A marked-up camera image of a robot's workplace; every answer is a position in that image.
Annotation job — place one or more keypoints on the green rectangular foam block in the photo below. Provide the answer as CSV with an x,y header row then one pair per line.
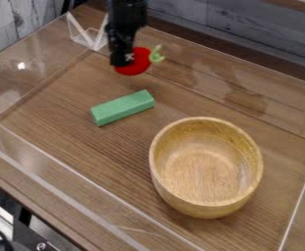
x,y
122,107

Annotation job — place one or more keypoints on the clear acrylic tray enclosure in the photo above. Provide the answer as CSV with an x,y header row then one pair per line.
x,y
82,175

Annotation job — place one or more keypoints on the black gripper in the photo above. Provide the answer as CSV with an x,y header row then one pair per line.
x,y
127,17

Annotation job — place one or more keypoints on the black metal table bracket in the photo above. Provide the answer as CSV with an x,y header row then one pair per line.
x,y
35,234

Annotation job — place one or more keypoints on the clear acrylic corner bracket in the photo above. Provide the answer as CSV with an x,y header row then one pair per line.
x,y
91,38

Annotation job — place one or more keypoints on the round wooden bowl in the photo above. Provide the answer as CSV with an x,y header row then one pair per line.
x,y
206,166

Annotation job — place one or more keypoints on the red plush strawberry toy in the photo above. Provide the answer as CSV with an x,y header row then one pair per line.
x,y
145,57

